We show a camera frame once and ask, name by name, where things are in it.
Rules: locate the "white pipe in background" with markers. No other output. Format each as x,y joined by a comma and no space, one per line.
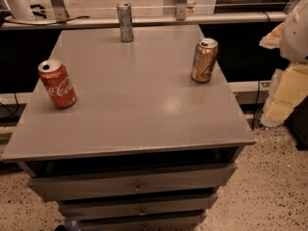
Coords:
20,9

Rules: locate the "grey metal rail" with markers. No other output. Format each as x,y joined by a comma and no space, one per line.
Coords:
93,23

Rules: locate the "metal upright bracket left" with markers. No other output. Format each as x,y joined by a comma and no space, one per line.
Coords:
59,9

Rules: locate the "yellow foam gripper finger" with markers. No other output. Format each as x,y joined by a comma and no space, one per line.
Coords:
289,87

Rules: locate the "metal upright bracket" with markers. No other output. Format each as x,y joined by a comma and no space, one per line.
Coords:
181,9
59,9

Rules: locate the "metal upright bracket centre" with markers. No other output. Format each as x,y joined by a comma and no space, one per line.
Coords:
181,9

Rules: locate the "grey drawer cabinet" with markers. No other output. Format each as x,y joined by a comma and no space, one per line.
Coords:
144,146

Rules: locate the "red Coca-Cola can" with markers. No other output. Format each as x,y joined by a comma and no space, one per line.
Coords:
55,78

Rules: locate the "gold soda can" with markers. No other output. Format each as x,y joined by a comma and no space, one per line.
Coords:
205,55

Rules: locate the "silver Red Bull can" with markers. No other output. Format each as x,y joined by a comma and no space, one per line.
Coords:
125,21

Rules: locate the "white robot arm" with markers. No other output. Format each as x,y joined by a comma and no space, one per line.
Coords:
299,14

